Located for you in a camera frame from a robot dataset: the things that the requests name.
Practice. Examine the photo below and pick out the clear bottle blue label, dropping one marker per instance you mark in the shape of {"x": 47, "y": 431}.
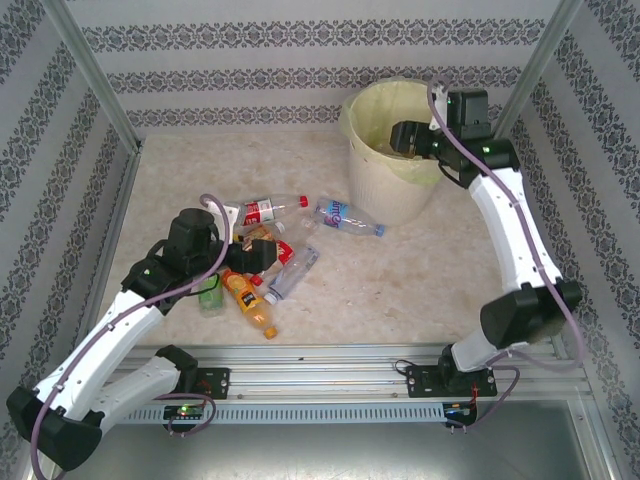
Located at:
{"x": 337, "y": 212}

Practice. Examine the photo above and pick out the orange juice bottle black label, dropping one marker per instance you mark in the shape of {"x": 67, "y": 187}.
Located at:
{"x": 247, "y": 300}

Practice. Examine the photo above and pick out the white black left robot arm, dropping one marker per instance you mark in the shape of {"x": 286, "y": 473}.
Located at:
{"x": 100, "y": 345}

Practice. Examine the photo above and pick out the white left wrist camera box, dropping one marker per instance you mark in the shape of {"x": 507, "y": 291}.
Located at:
{"x": 235, "y": 210}

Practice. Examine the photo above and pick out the clear plastic bottle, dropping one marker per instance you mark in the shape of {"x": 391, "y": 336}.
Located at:
{"x": 307, "y": 227}

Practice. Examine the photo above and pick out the green label plastic bottle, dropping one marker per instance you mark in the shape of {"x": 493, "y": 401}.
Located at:
{"x": 210, "y": 300}

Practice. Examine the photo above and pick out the clear bottle red white label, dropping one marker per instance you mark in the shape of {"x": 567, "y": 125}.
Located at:
{"x": 260, "y": 210}

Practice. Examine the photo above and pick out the aluminium frame post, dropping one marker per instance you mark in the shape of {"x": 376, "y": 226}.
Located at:
{"x": 90, "y": 70}
{"x": 535, "y": 70}

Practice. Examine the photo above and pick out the aluminium side rail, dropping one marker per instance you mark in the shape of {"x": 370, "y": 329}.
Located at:
{"x": 119, "y": 215}

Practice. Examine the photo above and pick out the cream plastic bin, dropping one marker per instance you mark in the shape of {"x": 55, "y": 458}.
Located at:
{"x": 385, "y": 195}

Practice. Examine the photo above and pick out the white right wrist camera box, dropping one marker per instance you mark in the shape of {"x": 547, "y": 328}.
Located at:
{"x": 440, "y": 100}

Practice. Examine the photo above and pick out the grey metal sheet tray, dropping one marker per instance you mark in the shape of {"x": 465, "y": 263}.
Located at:
{"x": 320, "y": 450}

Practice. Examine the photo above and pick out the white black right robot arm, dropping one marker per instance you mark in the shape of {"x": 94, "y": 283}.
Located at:
{"x": 510, "y": 225}

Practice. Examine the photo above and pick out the blue-tinted clear water bottle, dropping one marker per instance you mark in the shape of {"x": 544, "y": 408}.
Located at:
{"x": 292, "y": 275}

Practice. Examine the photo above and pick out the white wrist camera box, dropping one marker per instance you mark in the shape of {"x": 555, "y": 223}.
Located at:
{"x": 235, "y": 210}
{"x": 440, "y": 100}

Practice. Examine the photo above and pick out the amber tea bottle white cap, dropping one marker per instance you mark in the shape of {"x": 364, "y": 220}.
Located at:
{"x": 262, "y": 232}

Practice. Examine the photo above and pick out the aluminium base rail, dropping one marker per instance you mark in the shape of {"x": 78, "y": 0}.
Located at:
{"x": 320, "y": 375}

